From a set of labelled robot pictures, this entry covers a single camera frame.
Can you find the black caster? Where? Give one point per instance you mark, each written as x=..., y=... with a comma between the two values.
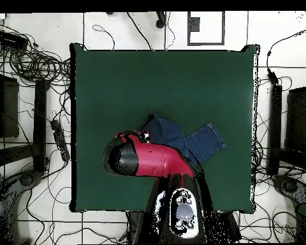
x=160, y=23

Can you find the long black bar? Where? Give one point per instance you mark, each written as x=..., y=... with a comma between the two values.
x=275, y=127

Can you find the black frame stand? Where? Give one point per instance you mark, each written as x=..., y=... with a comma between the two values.
x=40, y=122

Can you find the dark green table cloth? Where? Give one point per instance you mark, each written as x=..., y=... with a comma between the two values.
x=117, y=89

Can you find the black rectangular box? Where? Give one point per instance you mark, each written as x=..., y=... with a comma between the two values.
x=11, y=40

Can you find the blue denim jeans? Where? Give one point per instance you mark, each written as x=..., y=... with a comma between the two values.
x=206, y=143

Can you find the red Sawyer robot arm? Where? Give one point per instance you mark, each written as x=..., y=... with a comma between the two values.
x=155, y=158

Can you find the grey square floor frame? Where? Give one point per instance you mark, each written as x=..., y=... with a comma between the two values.
x=206, y=44

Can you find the black power strip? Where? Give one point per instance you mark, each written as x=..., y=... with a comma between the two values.
x=60, y=139

